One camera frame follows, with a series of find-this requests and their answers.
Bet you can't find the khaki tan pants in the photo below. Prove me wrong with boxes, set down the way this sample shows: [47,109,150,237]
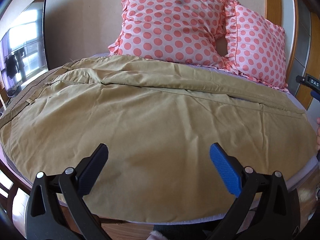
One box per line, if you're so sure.
[0,55,317,224]

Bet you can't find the person's right hand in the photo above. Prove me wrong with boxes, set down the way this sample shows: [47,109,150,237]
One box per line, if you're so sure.
[316,117,320,151]

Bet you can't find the lavender bed sheet mattress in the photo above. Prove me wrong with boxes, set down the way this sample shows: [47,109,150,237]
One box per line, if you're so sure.
[0,52,318,225]

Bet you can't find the small pink polka dot pillow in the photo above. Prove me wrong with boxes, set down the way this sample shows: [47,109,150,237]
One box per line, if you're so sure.
[224,0,288,92]

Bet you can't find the large pink polka dot pillow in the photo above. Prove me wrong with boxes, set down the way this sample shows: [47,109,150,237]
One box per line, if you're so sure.
[108,0,227,68]

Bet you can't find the black framed television screen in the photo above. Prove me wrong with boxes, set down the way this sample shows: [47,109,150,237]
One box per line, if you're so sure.
[1,0,48,97]

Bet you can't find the wooden wall trim panel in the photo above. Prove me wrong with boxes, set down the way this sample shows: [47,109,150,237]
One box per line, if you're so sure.
[265,0,319,112]

